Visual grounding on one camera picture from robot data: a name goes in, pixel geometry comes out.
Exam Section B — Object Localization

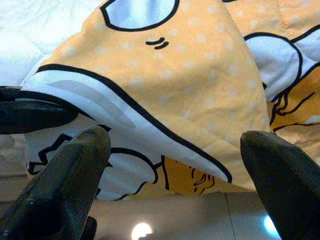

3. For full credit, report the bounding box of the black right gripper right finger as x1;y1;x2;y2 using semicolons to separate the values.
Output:
239;130;320;240

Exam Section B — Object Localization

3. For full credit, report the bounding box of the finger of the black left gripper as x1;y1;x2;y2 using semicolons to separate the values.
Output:
0;86;80;135

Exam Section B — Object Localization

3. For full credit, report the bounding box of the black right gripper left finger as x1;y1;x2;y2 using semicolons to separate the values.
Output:
0;124;112;240

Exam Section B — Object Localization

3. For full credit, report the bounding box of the yellow cartoon egg blanket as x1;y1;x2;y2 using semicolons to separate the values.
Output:
21;0;320;202

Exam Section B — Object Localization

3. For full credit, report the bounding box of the white quilted mattress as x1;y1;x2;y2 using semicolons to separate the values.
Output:
0;0;106;201

